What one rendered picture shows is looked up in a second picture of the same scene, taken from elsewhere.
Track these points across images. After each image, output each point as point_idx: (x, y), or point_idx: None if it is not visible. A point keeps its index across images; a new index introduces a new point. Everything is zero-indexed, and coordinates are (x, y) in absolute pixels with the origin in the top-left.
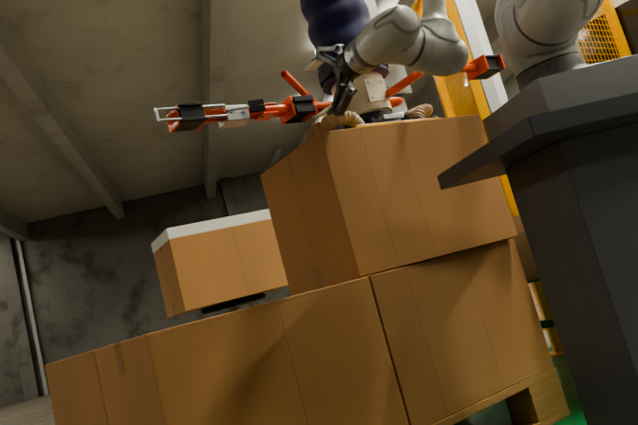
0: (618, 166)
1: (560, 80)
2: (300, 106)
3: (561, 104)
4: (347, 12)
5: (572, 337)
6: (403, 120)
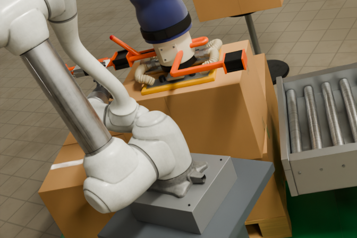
0: None
1: (138, 205)
2: (117, 67)
3: (140, 215)
4: (140, 2)
5: None
6: (179, 84)
